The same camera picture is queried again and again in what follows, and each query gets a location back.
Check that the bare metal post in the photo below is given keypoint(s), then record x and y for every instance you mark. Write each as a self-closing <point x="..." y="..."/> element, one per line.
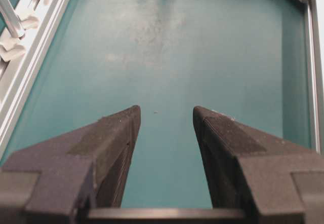
<point x="11" y="19"/>

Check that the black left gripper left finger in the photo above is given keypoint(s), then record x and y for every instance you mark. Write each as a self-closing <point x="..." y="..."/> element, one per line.
<point x="55" y="180"/>

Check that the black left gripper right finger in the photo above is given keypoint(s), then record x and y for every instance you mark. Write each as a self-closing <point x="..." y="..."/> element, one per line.
<point x="272" y="179"/>

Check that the aluminium extrusion frame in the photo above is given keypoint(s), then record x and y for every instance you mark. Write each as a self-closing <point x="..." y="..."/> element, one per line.
<point x="22" y="58"/>

